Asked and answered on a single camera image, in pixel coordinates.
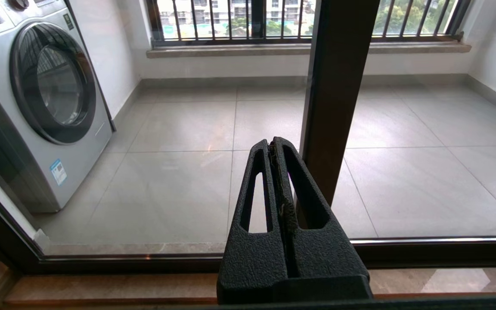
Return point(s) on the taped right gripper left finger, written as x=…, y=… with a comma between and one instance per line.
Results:
x=252, y=258

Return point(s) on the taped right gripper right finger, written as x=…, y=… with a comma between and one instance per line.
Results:
x=325, y=254

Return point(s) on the dark brown sliding glass door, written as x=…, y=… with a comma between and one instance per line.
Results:
x=338, y=86

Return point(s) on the dark brown fixed glass door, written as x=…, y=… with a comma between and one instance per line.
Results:
x=446, y=252

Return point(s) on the grey stone window sill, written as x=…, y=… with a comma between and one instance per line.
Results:
x=230, y=51

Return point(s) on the long black balcony railing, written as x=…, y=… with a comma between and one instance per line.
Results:
x=213, y=39

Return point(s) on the grey high-rise building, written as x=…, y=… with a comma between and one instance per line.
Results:
x=196, y=10

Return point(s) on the white front-load washing machine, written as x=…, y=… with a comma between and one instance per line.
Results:
x=58, y=86

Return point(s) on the dark window frame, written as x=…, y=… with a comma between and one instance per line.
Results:
x=257, y=17

